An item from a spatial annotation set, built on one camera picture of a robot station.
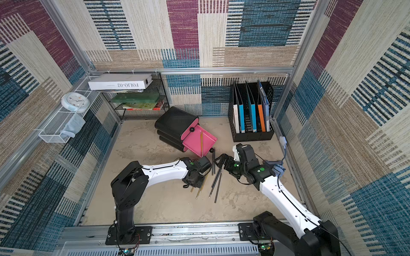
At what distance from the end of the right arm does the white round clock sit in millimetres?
685

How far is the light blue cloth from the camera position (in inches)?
26.4

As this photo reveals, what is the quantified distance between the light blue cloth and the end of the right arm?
0.63 metres

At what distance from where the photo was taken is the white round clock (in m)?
0.74

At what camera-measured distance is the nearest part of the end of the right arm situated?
22.2 inches

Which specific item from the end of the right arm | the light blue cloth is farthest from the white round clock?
the end of the right arm

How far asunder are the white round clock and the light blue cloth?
0.03 meters
